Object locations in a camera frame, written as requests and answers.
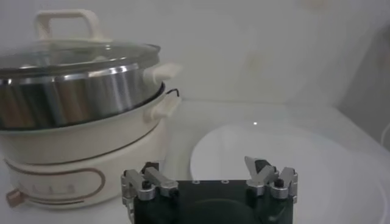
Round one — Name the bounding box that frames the steel steamer basket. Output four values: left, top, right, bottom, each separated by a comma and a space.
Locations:
0, 62, 183, 131

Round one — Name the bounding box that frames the cream electric cooking pot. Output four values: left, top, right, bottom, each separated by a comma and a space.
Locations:
0, 83, 183, 210

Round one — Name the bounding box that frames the white charging cable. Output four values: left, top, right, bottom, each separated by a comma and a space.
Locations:
380, 122, 390, 146

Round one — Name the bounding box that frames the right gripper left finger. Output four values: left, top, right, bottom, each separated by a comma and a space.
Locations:
121, 161, 179, 202

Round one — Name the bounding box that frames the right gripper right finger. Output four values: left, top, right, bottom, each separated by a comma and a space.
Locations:
244, 156, 299, 203

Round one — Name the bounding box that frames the glass pot lid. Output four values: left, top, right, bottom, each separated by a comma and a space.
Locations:
0, 9, 161, 79

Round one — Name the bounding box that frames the white round plate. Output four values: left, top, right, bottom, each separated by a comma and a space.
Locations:
190, 121, 390, 224

